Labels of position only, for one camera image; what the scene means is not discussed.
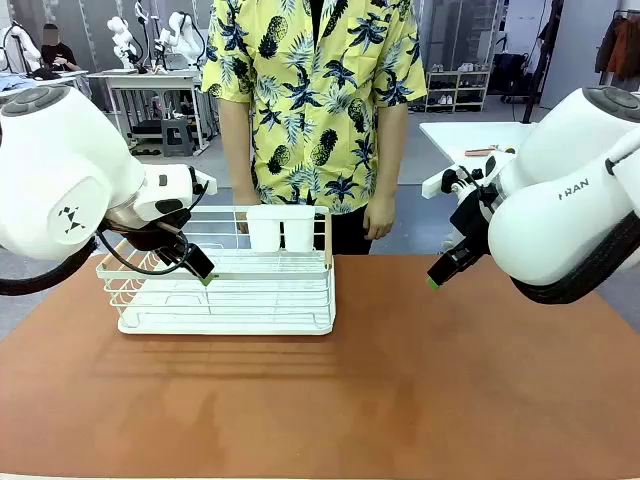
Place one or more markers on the white background workbench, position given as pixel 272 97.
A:
pixel 150 76

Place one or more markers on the person's left forearm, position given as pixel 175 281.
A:
pixel 390 150

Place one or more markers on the black trolley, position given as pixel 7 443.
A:
pixel 510 75

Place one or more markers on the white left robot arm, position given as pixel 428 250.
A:
pixel 50 165

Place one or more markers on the hanging brown clothes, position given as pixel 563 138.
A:
pixel 620 45

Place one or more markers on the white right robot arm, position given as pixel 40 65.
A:
pixel 560 220

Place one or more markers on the person's left hand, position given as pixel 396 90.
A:
pixel 380 217

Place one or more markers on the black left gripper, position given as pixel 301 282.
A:
pixel 155 237

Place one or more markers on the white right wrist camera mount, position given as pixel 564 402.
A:
pixel 435 185

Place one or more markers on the black tripod stand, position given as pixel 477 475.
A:
pixel 530 100

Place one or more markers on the white side table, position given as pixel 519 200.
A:
pixel 465 135

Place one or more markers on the person's right forearm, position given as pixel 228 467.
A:
pixel 237 145

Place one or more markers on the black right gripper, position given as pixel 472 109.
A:
pixel 472 225

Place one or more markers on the person's right hand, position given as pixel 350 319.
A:
pixel 242 210

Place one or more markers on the seated person in black shirt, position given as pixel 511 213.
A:
pixel 57 52

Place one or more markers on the person in yellow pineapple shirt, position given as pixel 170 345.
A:
pixel 315 100

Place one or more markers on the white shoe rack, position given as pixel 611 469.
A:
pixel 457 89

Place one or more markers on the grey plastic step stool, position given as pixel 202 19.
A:
pixel 177 135

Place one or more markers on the brown flat object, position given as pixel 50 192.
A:
pixel 478 152

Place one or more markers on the white plastic cutlery holder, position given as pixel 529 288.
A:
pixel 262 230

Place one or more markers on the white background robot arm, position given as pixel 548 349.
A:
pixel 20 47
pixel 182 37
pixel 125 42

